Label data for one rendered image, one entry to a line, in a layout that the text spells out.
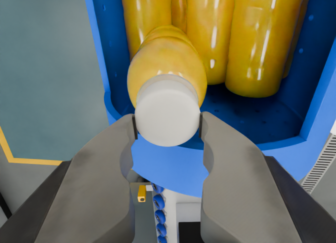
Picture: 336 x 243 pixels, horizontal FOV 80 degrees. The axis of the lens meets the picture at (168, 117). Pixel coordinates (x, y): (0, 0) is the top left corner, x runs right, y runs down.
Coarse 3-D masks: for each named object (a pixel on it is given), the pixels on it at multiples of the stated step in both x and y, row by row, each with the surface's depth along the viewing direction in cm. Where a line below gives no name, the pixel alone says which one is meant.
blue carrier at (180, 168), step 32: (96, 0) 23; (320, 0) 25; (96, 32) 23; (320, 32) 25; (128, 64) 32; (320, 64) 25; (128, 96) 34; (224, 96) 36; (288, 96) 32; (320, 96) 15; (256, 128) 27; (288, 128) 27; (320, 128) 17; (160, 160) 18; (192, 160) 17; (288, 160) 17; (192, 192) 19
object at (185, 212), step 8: (176, 208) 66; (184, 208) 66; (192, 208) 66; (200, 208) 66; (176, 216) 63; (184, 216) 63; (192, 216) 63; (176, 224) 61; (184, 224) 60; (192, 224) 59; (176, 232) 59; (184, 232) 58; (192, 232) 57; (184, 240) 56; (192, 240) 56; (200, 240) 56
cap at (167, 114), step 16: (160, 80) 12; (144, 96) 11; (160, 96) 11; (176, 96) 11; (192, 96) 11; (144, 112) 11; (160, 112) 11; (176, 112) 11; (192, 112) 11; (144, 128) 12; (160, 128) 12; (176, 128) 12; (192, 128) 12; (160, 144) 12; (176, 144) 13
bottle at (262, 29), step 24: (240, 0) 21; (264, 0) 19; (288, 0) 19; (240, 24) 22; (264, 24) 20; (288, 24) 20; (240, 48) 22; (264, 48) 21; (288, 48) 22; (240, 72) 23; (264, 72) 22; (264, 96) 24
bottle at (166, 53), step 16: (160, 32) 19; (176, 32) 20; (144, 48) 15; (160, 48) 14; (176, 48) 14; (192, 48) 16; (144, 64) 14; (160, 64) 13; (176, 64) 13; (192, 64) 14; (128, 80) 15; (144, 80) 13; (176, 80) 13; (192, 80) 14
